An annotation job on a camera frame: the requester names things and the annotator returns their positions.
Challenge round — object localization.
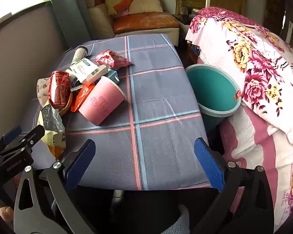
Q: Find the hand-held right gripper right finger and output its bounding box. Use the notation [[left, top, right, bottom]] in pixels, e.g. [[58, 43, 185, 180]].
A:
[[190, 138, 275, 234]]

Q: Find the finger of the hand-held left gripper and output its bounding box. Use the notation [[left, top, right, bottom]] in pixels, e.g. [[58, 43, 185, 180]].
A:
[[0, 125, 46, 155], [0, 126, 22, 153]]

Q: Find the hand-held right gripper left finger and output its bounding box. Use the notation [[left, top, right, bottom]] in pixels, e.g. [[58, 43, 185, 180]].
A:
[[13, 139, 98, 234]]

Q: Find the yellow snack bag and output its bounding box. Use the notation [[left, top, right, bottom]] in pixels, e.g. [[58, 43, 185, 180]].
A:
[[37, 104, 66, 160]]

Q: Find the printed white face mask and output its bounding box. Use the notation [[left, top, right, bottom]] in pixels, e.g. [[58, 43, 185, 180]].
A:
[[36, 77, 52, 108]]

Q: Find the red soda can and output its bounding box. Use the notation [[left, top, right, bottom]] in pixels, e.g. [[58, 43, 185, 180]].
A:
[[48, 71, 72, 109]]

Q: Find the orange packet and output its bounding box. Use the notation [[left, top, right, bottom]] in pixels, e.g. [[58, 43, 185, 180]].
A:
[[70, 84, 96, 113]]

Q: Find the pink paper cup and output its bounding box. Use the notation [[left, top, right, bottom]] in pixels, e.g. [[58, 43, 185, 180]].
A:
[[78, 76, 127, 126]]

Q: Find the teal plastic bin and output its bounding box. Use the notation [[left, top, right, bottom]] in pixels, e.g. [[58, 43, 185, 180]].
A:
[[186, 64, 242, 133]]

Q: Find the white medicine box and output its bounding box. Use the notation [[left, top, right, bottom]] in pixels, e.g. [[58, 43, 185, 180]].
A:
[[69, 58, 109, 86]]

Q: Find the grey plastic tube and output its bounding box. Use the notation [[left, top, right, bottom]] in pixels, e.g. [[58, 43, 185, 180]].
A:
[[71, 45, 89, 65]]

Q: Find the light blue drink carton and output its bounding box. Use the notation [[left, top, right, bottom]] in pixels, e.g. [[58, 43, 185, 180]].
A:
[[107, 69, 120, 84]]

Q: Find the pink snack wrapper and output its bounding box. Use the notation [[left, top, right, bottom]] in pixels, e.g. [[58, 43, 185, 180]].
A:
[[95, 49, 133, 69]]

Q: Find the person's left hand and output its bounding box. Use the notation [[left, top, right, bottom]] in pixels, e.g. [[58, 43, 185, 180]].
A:
[[0, 205, 15, 223]]

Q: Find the pink white bed sheet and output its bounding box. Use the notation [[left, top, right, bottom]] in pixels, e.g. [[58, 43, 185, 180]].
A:
[[218, 102, 293, 232]]

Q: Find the person's light blue fleece top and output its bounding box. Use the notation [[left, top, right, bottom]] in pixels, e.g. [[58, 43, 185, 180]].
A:
[[161, 203, 191, 234]]

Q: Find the grey plaid tablecloth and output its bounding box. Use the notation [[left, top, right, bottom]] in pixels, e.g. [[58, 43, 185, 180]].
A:
[[21, 34, 212, 191]]

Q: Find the floral bed sheet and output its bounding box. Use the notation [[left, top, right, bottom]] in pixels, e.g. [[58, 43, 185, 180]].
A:
[[186, 7, 293, 215]]

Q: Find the grey blue curtain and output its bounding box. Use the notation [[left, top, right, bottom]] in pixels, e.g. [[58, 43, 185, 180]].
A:
[[46, 0, 93, 51]]

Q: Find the beige sofa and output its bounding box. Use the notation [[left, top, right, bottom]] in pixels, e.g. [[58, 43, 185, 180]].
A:
[[83, 0, 180, 47]]

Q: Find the orange seat cushion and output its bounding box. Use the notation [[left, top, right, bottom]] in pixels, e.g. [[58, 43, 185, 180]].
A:
[[113, 12, 180, 34]]

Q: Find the yellow orange cushion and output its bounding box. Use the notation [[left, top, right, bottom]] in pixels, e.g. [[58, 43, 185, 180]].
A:
[[105, 0, 138, 16]]

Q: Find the beige pillow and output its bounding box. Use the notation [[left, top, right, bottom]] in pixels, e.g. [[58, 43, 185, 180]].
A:
[[128, 0, 164, 15]]

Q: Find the wooden cabinet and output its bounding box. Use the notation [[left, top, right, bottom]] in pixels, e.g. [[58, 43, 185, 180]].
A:
[[262, 0, 293, 51]]

